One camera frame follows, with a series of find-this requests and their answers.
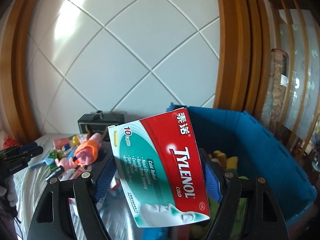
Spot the rolled patterned carpet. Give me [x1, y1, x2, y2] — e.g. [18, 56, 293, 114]
[260, 48, 289, 135]

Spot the blue storage bin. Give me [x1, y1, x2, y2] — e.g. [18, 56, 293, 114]
[168, 105, 316, 230]

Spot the dark framed box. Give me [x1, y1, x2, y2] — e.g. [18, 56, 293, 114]
[78, 110, 125, 134]

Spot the Tylenol cold medicine box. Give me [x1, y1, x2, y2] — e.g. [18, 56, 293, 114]
[108, 108, 210, 228]

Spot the pink pig red dress plush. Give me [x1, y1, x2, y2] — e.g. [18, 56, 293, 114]
[55, 153, 77, 172]

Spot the yellow duck plush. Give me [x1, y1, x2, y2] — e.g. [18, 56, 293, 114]
[208, 151, 238, 171]

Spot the red bag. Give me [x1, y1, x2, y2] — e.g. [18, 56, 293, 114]
[2, 133, 20, 149]

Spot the pink pig orange hood plush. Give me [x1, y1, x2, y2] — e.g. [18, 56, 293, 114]
[72, 133, 102, 170]

